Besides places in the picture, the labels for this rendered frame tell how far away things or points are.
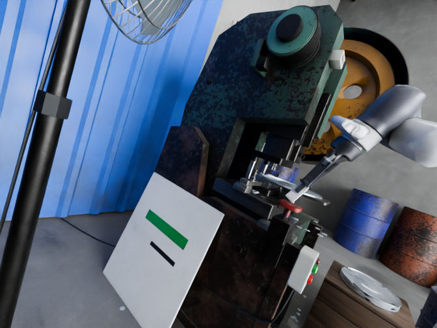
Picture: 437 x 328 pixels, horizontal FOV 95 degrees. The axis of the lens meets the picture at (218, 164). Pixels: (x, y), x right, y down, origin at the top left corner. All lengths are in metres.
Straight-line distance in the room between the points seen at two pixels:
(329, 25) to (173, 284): 1.21
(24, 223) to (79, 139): 1.07
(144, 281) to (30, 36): 1.33
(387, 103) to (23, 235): 0.87
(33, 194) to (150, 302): 0.74
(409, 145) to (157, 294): 1.03
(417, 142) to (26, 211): 0.86
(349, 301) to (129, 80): 1.90
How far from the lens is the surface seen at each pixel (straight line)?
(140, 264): 1.15
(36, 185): 0.55
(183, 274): 0.98
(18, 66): 1.51
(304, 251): 0.77
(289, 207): 0.66
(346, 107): 1.44
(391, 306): 1.52
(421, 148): 0.65
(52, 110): 0.50
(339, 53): 0.95
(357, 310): 1.45
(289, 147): 0.97
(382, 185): 4.31
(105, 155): 1.71
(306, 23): 0.90
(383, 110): 0.65
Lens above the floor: 0.87
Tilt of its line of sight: 6 degrees down
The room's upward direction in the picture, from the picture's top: 19 degrees clockwise
